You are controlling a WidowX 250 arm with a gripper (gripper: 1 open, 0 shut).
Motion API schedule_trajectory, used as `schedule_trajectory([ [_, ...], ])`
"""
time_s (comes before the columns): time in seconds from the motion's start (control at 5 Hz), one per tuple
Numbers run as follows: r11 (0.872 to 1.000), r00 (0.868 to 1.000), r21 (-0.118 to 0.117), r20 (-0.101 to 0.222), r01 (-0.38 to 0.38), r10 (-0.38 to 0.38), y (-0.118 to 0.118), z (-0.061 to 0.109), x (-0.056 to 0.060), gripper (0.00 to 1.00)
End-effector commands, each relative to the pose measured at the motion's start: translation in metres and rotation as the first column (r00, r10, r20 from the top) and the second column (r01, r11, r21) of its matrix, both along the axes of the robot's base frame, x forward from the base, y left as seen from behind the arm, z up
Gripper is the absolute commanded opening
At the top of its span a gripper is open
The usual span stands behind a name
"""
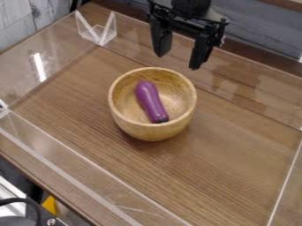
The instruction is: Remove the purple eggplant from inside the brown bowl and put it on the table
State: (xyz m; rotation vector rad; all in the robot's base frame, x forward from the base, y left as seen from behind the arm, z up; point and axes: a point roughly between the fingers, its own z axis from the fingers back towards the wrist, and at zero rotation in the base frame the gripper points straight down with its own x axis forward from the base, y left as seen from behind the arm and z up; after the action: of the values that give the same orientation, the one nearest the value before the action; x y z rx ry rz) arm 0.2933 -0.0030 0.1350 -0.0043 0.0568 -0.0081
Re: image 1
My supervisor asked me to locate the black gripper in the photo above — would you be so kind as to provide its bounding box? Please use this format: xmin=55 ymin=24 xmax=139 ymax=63
xmin=147 ymin=0 xmax=228 ymax=70

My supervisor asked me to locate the purple toy eggplant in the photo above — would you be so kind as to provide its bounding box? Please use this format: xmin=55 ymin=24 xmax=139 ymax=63
xmin=135 ymin=81 xmax=170 ymax=124

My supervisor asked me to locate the black cable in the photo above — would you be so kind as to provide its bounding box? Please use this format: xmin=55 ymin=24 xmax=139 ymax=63
xmin=0 ymin=197 xmax=44 ymax=226

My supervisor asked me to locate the clear acrylic corner bracket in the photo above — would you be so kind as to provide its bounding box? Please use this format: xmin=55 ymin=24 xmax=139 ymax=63
xmin=75 ymin=11 xmax=116 ymax=46

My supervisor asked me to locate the yellow black device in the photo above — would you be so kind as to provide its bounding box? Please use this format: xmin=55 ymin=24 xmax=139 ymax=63
xmin=27 ymin=192 xmax=85 ymax=226

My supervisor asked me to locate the brown wooden bowl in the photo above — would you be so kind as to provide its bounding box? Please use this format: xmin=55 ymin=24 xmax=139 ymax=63
xmin=108 ymin=67 xmax=196 ymax=141

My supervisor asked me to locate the clear acrylic tray wall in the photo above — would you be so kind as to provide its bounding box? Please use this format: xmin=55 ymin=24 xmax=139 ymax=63
xmin=0 ymin=100 xmax=191 ymax=226

